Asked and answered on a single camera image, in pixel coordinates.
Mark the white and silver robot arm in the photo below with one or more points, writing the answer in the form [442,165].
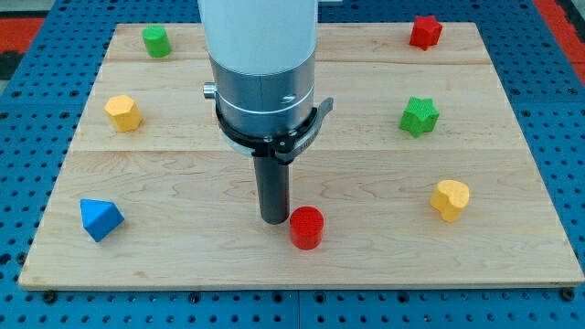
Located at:
[262,58]

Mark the yellow heart block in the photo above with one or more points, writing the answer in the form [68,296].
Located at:
[450,198]

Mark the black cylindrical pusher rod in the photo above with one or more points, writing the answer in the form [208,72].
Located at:
[273,189]

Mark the red cylinder block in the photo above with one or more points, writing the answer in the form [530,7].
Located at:
[307,224]

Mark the light wooden board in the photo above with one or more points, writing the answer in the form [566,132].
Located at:
[191,218]

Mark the green star block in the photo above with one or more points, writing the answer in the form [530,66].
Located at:
[419,117]

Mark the yellow hexagon block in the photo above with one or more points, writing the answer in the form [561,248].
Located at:
[123,113]

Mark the green cylinder block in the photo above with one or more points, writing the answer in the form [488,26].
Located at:
[156,41]

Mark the red star block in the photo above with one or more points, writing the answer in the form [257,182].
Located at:
[425,32]

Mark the blue triangular prism block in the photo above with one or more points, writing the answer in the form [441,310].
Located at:
[99,217]

